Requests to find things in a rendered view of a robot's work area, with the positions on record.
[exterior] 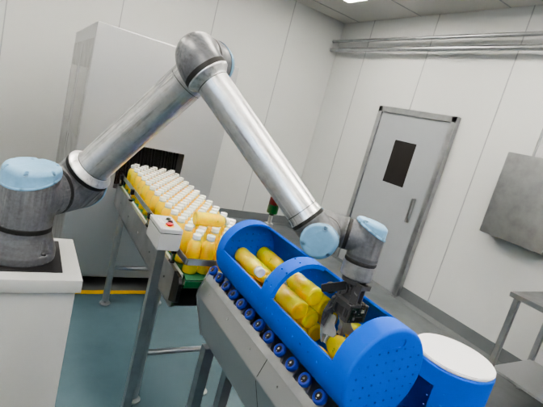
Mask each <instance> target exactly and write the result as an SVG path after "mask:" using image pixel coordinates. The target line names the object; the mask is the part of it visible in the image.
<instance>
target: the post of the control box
mask: <svg viewBox="0 0 543 407"><path fill-rule="evenodd" d="M165 252H166V251H165V250H156V248H155V251H154V257H153V261H152V265H151V269H150V273H149V280H148V283H147V288H146V291H145V299H144V302H143V306H142V310H141V317H140V320H139V325H138V328H137V336H136V339H135V343H134V347H133V353H132V358H131V362H130V365H129V370H128V376H127V380H126V384H125V388H124V395H123V399H122V402H121V407H131V405H132V401H133V394H134V391H135V387H136V383H137V377H138V372H139V369H140V365H141V358H142V355H143V350H144V347H145V340H146V337H147V333H148V329H149V323H150V318H151V315H152V311H153V307H154V301H155V296H156V293H157V289H158V282H159V279H160V274H161V271H162V264H163V260H164V257H165Z"/></svg>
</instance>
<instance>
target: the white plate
mask: <svg viewBox="0 0 543 407"><path fill-rule="evenodd" d="M418 336H419V338H420V340H421V342H422V345H423V355H424V356H425V357H426V358H427V359H429V360H430V361H431V362H433V363H434V364H435V365H437V366H438V367H441V368H442V369H444V370H445V371H448V372H450V373H452V374H454V375H456V376H460V377H461V378H464V379H467V380H472V381H477V382H490V381H492V380H494V379H495V377H496V370H495V368H494V367H493V365H492V364H491V363H490V362H489V361H488V360H487V359H486V358H485V357H483V356H482V355H480V354H479V353H478V352H477V351H475V350H473V349H472V348H470V347H468V346H467V345H465V344H463V343H461V342H458V341H456V340H454V339H451V338H447V337H445V336H442V335H439V334H419V335H418Z"/></svg>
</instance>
